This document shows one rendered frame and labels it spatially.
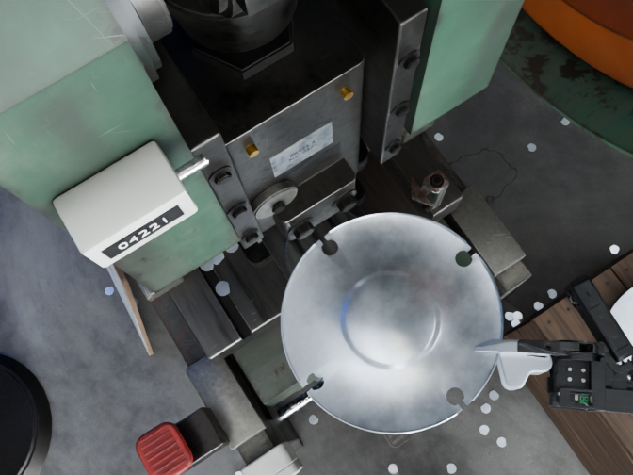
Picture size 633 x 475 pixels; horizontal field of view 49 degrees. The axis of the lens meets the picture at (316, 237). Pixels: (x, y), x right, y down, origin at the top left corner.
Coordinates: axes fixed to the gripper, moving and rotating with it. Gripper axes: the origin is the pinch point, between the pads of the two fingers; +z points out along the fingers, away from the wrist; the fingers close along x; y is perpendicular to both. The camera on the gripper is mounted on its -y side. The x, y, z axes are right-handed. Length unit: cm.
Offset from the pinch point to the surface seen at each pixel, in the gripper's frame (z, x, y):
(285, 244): 27.2, -0.2, -11.5
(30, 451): 95, 69, 25
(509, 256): -5.0, 16.7, -15.9
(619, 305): -30, 47, -15
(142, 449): 43.6, 0.5, 17.1
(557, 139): -25, 83, -64
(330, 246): 21.1, 0.1, -11.7
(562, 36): -5.5, -19.2, -32.9
